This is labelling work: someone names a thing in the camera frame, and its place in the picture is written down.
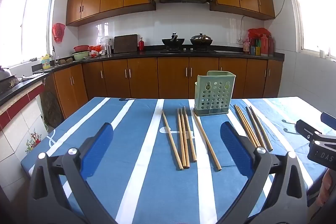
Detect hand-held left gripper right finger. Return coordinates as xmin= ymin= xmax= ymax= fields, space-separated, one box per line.
xmin=218 ymin=121 xmax=308 ymax=224

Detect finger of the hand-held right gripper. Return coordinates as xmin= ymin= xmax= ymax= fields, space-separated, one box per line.
xmin=296 ymin=120 xmax=322 ymax=138
xmin=321 ymin=112 xmax=336 ymax=130

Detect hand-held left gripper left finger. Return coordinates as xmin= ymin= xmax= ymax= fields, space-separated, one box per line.
xmin=27 ymin=122 xmax=118 ymax=224

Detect dark bamboo chopstick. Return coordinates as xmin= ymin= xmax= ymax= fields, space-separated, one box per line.
xmin=245 ymin=106 xmax=268 ymax=151
xmin=249 ymin=105 xmax=274 ymax=152

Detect green perforated chopstick holder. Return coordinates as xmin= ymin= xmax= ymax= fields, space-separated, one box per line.
xmin=193 ymin=71 xmax=236 ymax=117

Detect person's right hand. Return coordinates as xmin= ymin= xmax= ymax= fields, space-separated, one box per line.
xmin=316 ymin=170 xmax=332 ymax=207

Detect dark sack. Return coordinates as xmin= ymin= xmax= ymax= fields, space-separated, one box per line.
xmin=41 ymin=91 xmax=65 ymax=128

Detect blue striped tablecloth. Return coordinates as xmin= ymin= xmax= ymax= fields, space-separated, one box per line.
xmin=20 ymin=97 xmax=336 ymax=224

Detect wooden base cabinets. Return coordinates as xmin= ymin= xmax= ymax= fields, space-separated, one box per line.
xmin=43 ymin=57 xmax=284 ymax=119

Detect green basin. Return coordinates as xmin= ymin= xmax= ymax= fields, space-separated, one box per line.
xmin=72 ymin=51 xmax=93 ymax=61

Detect crumpled red plastic bag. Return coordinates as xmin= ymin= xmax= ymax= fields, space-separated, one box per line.
xmin=88 ymin=45 xmax=105 ymax=57

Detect grey rag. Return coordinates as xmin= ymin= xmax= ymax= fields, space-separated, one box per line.
xmin=21 ymin=73 xmax=48 ymax=81

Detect yellow detergent bottle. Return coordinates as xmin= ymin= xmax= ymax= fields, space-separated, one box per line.
xmin=41 ymin=54 xmax=51 ymax=70

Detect black kitchen countertop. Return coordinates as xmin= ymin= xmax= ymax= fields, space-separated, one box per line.
xmin=0 ymin=45 xmax=285 ymax=106

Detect gas stove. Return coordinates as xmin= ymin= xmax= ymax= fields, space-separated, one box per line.
xmin=160 ymin=48 xmax=217 ymax=54

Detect white plastic bag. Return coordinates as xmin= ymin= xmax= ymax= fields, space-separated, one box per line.
xmin=100 ymin=36 xmax=114 ymax=50

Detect dark cutting board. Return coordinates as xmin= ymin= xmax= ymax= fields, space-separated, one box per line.
xmin=113 ymin=34 xmax=138 ymax=54

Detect dark pot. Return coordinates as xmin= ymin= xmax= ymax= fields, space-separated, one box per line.
xmin=0 ymin=77 xmax=21 ymax=94

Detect black wok with lid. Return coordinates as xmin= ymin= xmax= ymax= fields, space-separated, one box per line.
xmin=190 ymin=33 xmax=213 ymax=50

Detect metal kettle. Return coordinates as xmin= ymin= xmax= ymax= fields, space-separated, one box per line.
xmin=0 ymin=66 xmax=12 ymax=81

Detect hanging red plastic bag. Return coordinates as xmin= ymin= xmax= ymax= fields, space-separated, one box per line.
xmin=52 ymin=23 xmax=66 ymax=42

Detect window with white frame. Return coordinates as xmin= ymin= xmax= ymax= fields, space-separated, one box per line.
xmin=286 ymin=0 xmax=336 ymax=62

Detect grey wall cable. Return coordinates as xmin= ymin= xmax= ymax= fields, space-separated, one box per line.
xmin=239 ymin=0 xmax=293 ymax=42

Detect window with grey frame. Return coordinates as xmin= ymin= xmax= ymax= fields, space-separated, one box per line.
xmin=0 ymin=0 xmax=57 ymax=68

